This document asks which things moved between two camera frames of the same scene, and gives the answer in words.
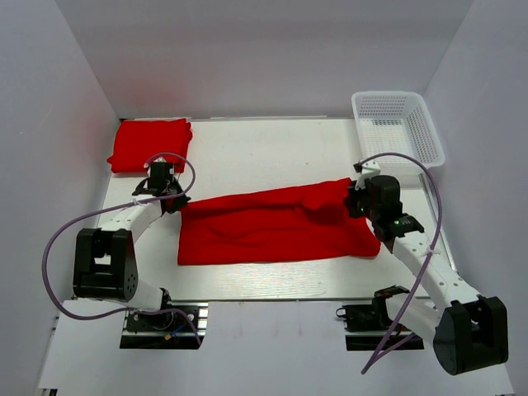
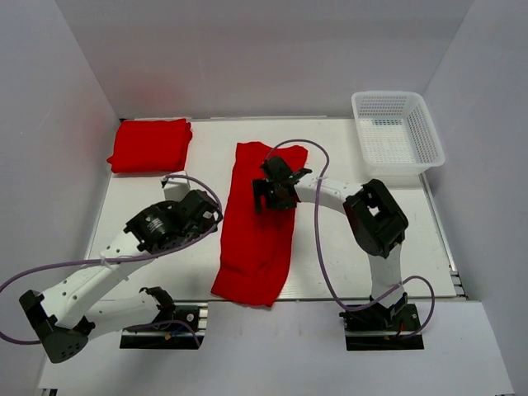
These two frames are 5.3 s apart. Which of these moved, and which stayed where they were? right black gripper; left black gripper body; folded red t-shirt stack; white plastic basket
Moved: left black gripper body; right black gripper
Stayed: folded red t-shirt stack; white plastic basket
